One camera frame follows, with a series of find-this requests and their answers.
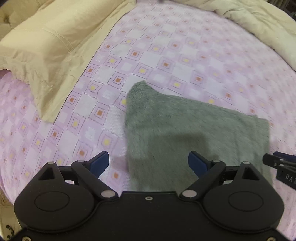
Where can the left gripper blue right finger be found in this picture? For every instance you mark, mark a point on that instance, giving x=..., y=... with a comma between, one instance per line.
x=207, y=172

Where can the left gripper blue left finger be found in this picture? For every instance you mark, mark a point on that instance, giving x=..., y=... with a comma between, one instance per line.
x=88, y=173

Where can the grey knit pants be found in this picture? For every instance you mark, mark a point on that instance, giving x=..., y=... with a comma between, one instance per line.
x=161, y=130

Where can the pink patterned bed sheet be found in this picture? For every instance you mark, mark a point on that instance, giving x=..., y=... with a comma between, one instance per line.
x=177, y=50

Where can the beige pillow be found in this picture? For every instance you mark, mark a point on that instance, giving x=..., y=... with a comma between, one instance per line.
x=51, y=49

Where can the cream quilted duvet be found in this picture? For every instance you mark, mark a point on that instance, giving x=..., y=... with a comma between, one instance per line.
x=271, y=25

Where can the cream tufted headboard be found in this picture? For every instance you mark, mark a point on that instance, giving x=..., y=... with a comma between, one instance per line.
x=14, y=13

